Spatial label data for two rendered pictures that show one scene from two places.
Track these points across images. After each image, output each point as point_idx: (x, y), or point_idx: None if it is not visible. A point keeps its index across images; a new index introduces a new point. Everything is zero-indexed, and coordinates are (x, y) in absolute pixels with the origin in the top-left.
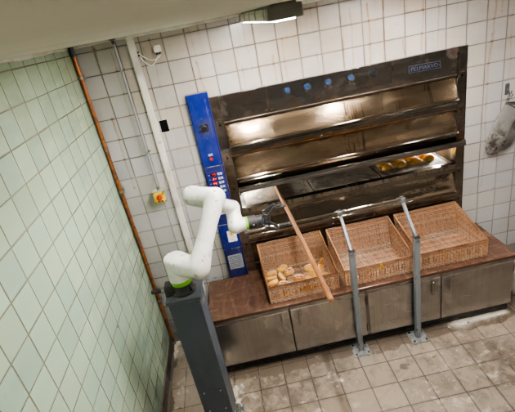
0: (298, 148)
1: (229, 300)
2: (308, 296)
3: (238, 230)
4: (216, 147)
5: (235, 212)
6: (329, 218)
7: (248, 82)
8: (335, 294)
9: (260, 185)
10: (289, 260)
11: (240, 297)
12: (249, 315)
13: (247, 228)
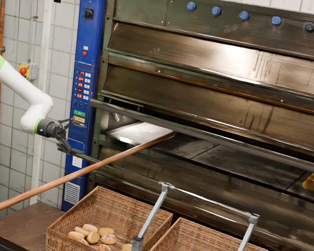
0: (184, 89)
1: (24, 223)
2: None
3: (25, 128)
4: (93, 42)
5: (37, 107)
6: (188, 204)
7: None
8: None
9: (112, 107)
10: (122, 229)
11: (35, 229)
12: (16, 246)
13: (34, 130)
